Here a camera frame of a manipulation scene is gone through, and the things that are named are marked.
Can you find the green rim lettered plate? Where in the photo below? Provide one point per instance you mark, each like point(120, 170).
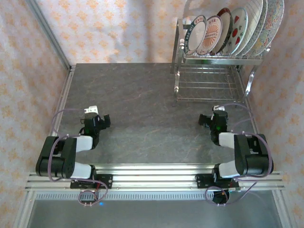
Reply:
point(194, 35)

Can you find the orange sunburst plate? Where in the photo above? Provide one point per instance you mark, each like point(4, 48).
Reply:
point(212, 33)

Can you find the watermelon print plate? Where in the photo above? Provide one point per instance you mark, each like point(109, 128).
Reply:
point(238, 31)

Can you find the dark red plate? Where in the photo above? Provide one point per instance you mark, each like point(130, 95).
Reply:
point(226, 16)

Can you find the colourful squiggle pattern plate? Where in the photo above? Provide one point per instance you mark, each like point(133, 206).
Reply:
point(273, 23)

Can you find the plaid line plate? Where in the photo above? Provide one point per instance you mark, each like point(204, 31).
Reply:
point(254, 14)

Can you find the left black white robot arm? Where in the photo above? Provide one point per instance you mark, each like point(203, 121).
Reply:
point(59, 156)

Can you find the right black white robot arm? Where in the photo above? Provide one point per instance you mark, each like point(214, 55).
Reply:
point(251, 156)

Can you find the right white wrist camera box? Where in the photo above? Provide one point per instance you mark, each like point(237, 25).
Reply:
point(219, 108)

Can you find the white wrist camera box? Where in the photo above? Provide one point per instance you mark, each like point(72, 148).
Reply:
point(219, 108)
point(91, 109)

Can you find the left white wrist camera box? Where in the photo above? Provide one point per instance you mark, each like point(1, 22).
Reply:
point(91, 109)

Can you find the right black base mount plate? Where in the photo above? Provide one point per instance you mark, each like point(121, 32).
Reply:
point(204, 180)

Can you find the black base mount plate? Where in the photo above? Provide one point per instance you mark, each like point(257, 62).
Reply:
point(104, 181)
point(204, 180)

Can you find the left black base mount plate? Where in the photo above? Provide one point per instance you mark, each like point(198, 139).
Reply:
point(104, 181)

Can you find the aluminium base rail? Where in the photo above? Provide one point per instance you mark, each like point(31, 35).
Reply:
point(154, 175)

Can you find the aluminium frame post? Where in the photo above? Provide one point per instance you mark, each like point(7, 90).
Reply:
point(50, 35)

